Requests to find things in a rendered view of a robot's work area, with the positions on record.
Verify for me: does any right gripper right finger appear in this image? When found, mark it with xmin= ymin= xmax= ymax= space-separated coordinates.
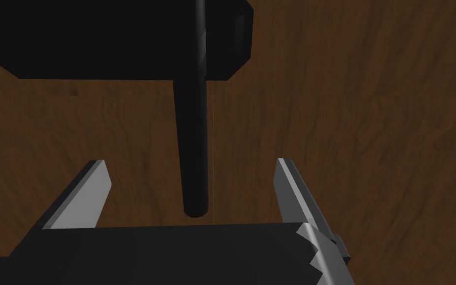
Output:
xmin=273 ymin=158 xmax=356 ymax=285

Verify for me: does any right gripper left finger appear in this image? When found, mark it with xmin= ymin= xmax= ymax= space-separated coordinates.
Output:
xmin=34 ymin=159 xmax=112 ymax=231

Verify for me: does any black bar handle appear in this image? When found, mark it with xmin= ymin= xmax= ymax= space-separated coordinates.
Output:
xmin=0 ymin=0 xmax=255 ymax=219

